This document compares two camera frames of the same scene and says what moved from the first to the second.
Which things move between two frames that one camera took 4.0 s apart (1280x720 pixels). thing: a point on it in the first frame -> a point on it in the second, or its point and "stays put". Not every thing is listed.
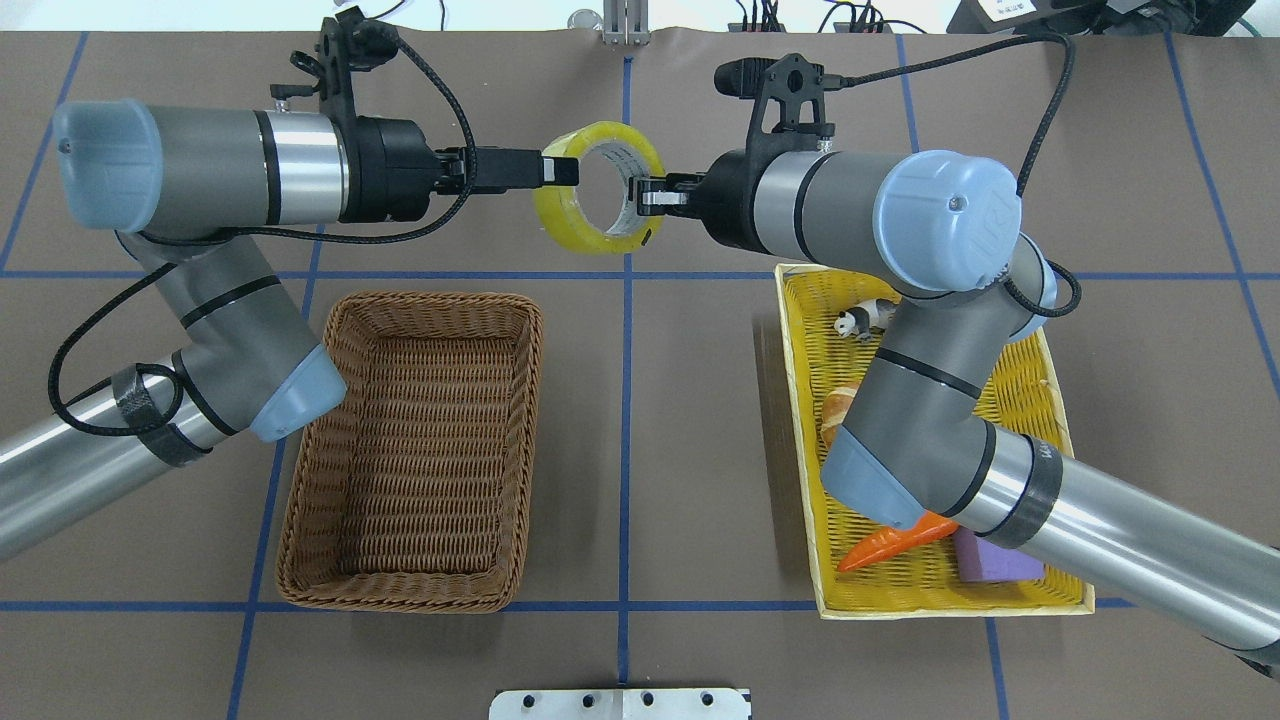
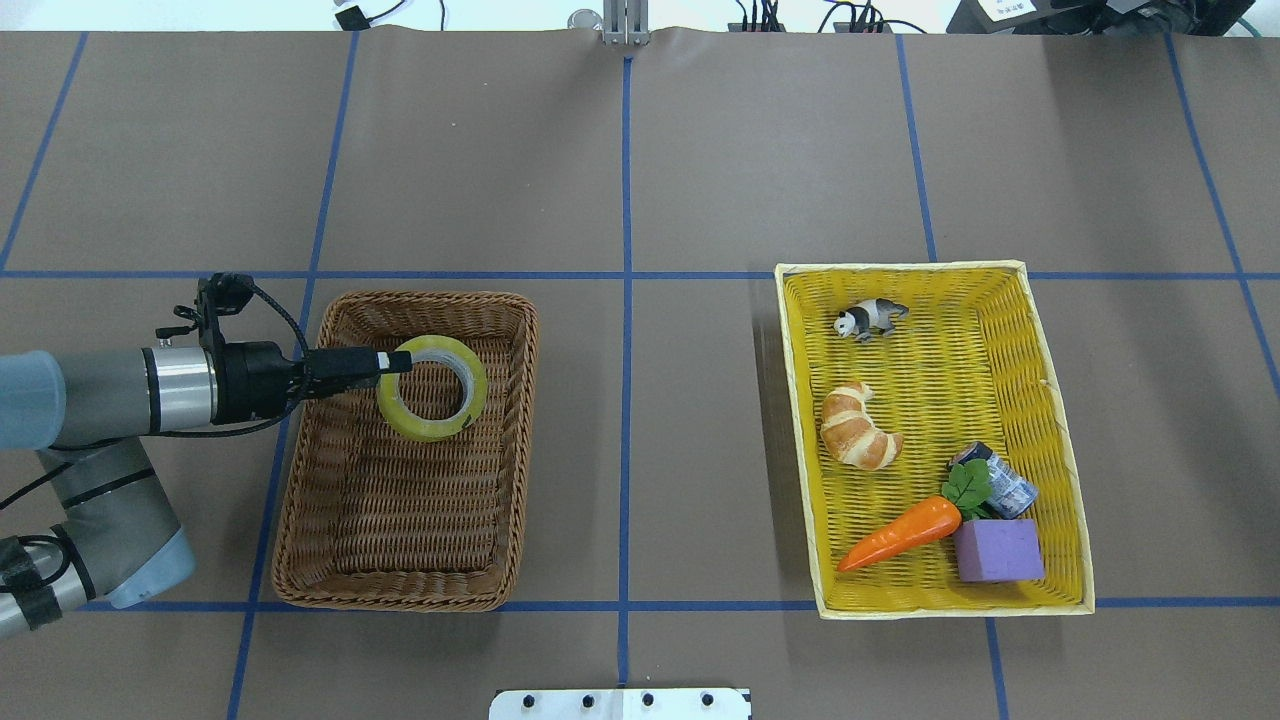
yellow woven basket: x=924 y=581 stays put
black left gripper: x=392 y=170 -> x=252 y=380
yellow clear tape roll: x=559 y=206 -> x=461 y=358
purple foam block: x=978 y=560 stays put
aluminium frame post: x=626 y=22 stays put
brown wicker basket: x=412 y=488 stays put
